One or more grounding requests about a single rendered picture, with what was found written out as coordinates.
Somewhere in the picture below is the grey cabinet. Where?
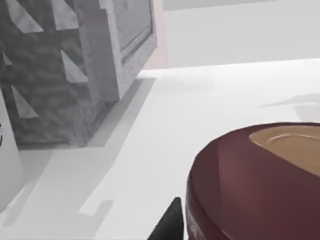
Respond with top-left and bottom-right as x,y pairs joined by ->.
0,0 -> 160,148

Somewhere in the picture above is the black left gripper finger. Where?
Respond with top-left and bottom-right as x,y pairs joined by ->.
147,196 -> 187,240

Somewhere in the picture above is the dark red can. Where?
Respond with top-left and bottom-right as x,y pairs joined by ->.
185,121 -> 320,240

